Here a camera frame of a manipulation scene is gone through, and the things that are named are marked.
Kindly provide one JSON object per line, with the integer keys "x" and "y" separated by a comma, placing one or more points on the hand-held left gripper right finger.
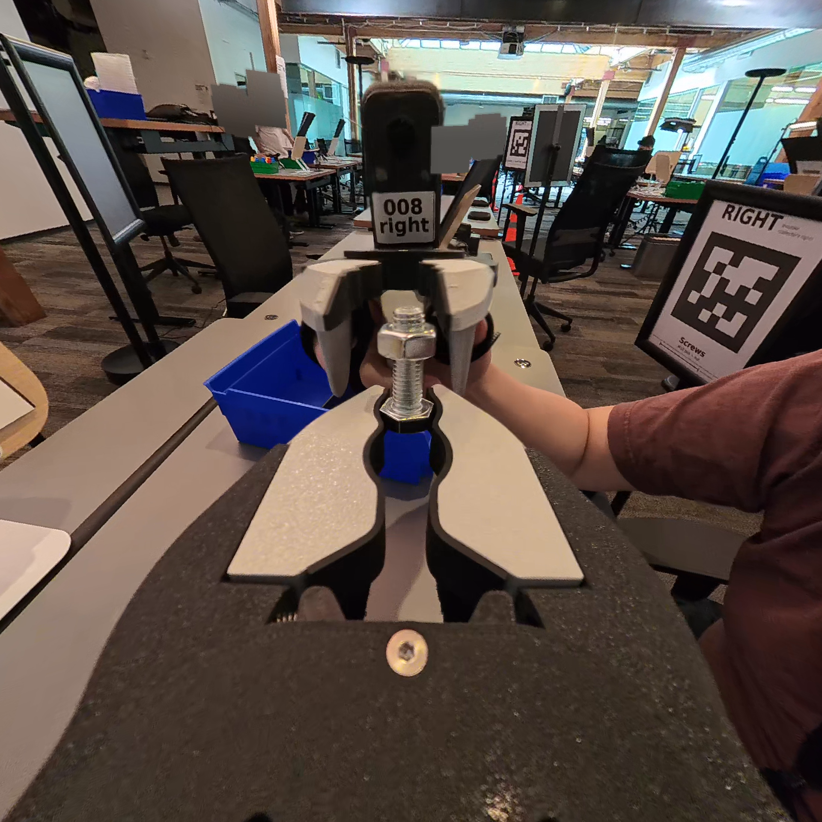
{"x": 501, "y": 507}

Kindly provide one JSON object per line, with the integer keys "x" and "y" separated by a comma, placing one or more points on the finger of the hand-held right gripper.
{"x": 327, "y": 295}
{"x": 465, "y": 289}

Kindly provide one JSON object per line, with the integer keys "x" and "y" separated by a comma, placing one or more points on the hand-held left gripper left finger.
{"x": 314, "y": 501}

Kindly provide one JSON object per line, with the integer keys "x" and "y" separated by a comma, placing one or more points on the steel hex nut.
{"x": 406, "y": 341}

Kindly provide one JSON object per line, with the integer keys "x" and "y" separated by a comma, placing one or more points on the blue plastic bin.
{"x": 270, "y": 417}

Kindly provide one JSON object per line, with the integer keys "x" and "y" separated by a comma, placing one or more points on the steel hex bolt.
{"x": 409, "y": 382}

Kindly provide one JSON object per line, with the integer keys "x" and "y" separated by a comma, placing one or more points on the person's right hand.
{"x": 372, "y": 372}

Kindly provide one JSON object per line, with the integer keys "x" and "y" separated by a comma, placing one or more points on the orange traffic cone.
{"x": 511, "y": 228}

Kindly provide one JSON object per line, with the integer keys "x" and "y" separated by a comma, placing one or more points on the black framed marker sign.
{"x": 519, "y": 144}
{"x": 738, "y": 289}

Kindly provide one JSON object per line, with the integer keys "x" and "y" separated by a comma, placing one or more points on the black office chair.
{"x": 225, "y": 225}
{"x": 591, "y": 212}
{"x": 167, "y": 221}

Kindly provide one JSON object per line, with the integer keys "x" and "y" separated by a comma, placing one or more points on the green toy brick tray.
{"x": 264, "y": 167}

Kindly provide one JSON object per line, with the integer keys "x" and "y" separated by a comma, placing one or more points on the ceiling projector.
{"x": 511, "y": 45}

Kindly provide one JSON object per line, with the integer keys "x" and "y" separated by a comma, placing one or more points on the grey sign panel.
{"x": 559, "y": 144}

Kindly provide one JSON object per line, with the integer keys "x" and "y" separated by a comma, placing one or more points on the grey waste bin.
{"x": 655, "y": 257}

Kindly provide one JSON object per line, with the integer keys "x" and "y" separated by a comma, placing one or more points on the person's maroon shirt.
{"x": 719, "y": 481}

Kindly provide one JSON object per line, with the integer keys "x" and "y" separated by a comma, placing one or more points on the black bag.
{"x": 180, "y": 115}

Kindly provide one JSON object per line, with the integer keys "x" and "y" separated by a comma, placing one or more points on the wooden high table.
{"x": 128, "y": 125}

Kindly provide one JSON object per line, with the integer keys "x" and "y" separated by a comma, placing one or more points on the blue storage crate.
{"x": 115, "y": 106}

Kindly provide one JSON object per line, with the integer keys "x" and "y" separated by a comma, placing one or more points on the white board stand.
{"x": 25, "y": 559}

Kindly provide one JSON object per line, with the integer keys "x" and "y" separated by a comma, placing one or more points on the white foam box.
{"x": 114, "y": 70}

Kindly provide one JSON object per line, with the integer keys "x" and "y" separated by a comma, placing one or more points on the black floor sign stand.
{"x": 70, "y": 141}

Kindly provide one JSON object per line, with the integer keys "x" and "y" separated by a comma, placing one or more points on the paper instruction sheet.
{"x": 13, "y": 404}

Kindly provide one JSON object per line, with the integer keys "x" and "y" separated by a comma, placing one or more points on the black floor lamp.
{"x": 764, "y": 72}

